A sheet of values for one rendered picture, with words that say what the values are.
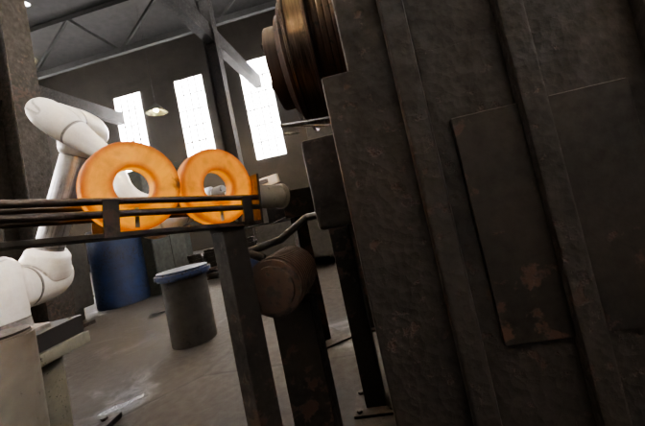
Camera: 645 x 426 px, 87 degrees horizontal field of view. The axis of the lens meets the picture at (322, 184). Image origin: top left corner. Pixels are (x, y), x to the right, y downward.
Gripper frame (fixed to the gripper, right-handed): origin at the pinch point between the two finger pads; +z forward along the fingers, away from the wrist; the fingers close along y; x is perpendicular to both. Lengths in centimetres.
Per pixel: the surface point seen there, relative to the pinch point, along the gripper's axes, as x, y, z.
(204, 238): 13, -1001, -564
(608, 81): -8, 48, 78
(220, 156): 1.4, 47.7, 5.2
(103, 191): -2, 66, -8
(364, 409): -75, 10, 11
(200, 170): -1, 52, 2
